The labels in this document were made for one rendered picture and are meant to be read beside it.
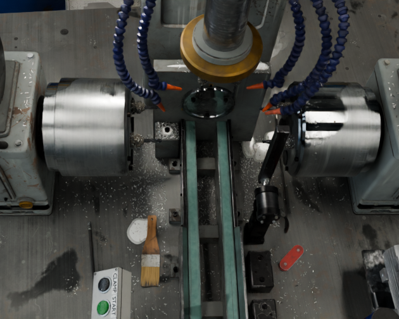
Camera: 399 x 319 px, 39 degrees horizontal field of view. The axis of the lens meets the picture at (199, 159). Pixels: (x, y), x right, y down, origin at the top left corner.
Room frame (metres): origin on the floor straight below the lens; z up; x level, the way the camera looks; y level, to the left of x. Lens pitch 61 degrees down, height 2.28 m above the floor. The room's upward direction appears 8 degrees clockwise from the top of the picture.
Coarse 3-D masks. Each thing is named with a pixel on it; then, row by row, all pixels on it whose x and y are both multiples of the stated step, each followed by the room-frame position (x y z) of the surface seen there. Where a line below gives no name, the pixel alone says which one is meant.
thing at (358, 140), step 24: (336, 96) 0.84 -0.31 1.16; (360, 96) 0.85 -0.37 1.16; (288, 120) 0.83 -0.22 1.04; (312, 120) 0.76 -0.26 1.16; (336, 120) 0.77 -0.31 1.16; (360, 120) 0.78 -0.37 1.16; (288, 144) 0.74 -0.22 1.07; (312, 144) 0.72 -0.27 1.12; (336, 144) 0.73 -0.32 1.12; (360, 144) 0.74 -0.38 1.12; (288, 168) 0.73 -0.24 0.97; (312, 168) 0.69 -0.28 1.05; (336, 168) 0.70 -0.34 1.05; (360, 168) 0.71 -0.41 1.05
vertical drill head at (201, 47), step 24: (216, 0) 0.77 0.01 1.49; (240, 0) 0.77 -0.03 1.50; (192, 24) 0.85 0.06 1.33; (216, 24) 0.77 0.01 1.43; (240, 24) 0.78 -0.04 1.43; (192, 48) 0.78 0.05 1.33; (216, 48) 0.77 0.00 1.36; (240, 48) 0.78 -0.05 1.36; (216, 72) 0.73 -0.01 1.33; (240, 72) 0.74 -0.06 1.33
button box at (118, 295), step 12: (96, 276) 0.34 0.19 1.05; (108, 276) 0.34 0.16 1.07; (120, 276) 0.34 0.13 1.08; (96, 288) 0.31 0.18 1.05; (108, 288) 0.31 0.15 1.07; (120, 288) 0.32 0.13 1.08; (96, 300) 0.29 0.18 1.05; (108, 300) 0.29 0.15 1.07; (120, 300) 0.29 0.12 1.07; (96, 312) 0.26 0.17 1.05; (108, 312) 0.26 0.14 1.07; (120, 312) 0.27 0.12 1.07
